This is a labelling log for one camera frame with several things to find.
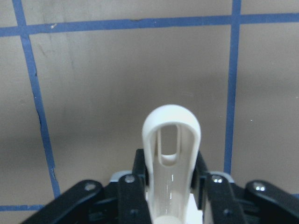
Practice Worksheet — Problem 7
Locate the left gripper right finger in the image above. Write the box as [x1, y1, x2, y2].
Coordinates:
[191, 153, 247, 224]

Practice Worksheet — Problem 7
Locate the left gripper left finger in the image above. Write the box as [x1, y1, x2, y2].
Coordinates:
[118, 149, 150, 224]

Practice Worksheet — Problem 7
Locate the beige plastic dustpan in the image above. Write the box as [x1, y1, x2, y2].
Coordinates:
[142, 105, 201, 224]

